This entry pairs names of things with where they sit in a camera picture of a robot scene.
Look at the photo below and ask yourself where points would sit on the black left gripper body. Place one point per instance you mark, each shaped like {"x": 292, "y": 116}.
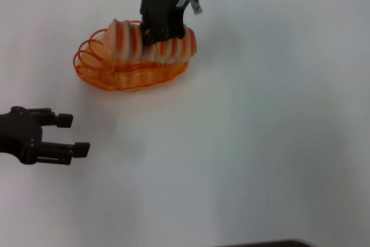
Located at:
{"x": 20, "y": 137}

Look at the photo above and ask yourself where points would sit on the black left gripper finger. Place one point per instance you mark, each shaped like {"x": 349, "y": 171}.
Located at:
{"x": 82, "y": 149}
{"x": 65, "y": 120}

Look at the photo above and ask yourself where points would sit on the orange woven plastic basket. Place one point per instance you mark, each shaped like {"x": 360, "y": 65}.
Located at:
{"x": 130, "y": 76}

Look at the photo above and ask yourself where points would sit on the orange striped bread loaf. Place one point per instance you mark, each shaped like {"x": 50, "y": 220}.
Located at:
{"x": 124, "y": 41}

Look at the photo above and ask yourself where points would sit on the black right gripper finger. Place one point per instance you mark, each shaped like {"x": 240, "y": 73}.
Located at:
{"x": 148, "y": 37}
{"x": 173, "y": 33}

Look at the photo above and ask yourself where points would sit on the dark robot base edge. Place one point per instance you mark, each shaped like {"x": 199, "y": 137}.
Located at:
{"x": 269, "y": 244}

